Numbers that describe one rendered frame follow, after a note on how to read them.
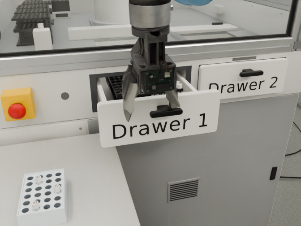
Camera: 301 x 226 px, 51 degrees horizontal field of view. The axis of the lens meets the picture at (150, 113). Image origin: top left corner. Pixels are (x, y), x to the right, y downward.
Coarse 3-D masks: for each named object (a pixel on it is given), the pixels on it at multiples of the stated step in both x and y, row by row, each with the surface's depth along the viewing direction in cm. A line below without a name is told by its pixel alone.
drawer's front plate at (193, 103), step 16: (160, 96) 71; (192, 96) 72; (208, 96) 73; (112, 112) 69; (144, 112) 71; (192, 112) 74; (208, 112) 75; (112, 128) 70; (128, 128) 71; (160, 128) 74; (176, 128) 75; (192, 128) 76; (208, 128) 78; (112, 144) 72
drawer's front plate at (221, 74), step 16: (224, 64) 92; (240, 64) 92; (256, 64) 94; (272, 64) 95; (208, 80) 92; (224, 80) 93; (240, 80) 95; (256, 80) 96; (272, 80) 98; (224, 96) 96; (240, 96) 97
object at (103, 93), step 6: (96, 78) 91; (102, 78) 102; (180, 78) 91; (96, 84) 88; (102, 84) 102; (186, 84) 87; (102, 90) 83; (108, 90) 98; (186, 90) 87; (192, 90) 83; (102, 96) 79; (108, 96) 94
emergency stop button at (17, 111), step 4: (12, 104) 75; (16, 104) 75; (20, 104) 76; (12, 108) 75; (16, 108) 75; (20, 108) 75; (24, 108) 76; (8, 112) 75; (12, 112) 75; (16, 112) 75; (20, 112) 75; (24, 112) 76; (12, 116) 76; (16, 116) 76; (20, 116) 76
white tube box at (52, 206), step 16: (32, 176) 67; (48, 176) 68; (64, 176) 66; (32, 192) 62; (48, 192) 63; (64, 192) 62; (32, 208) 58; (48, 208) 60; (64, 208) 58; (32, 224) 58; (48, 224) 59
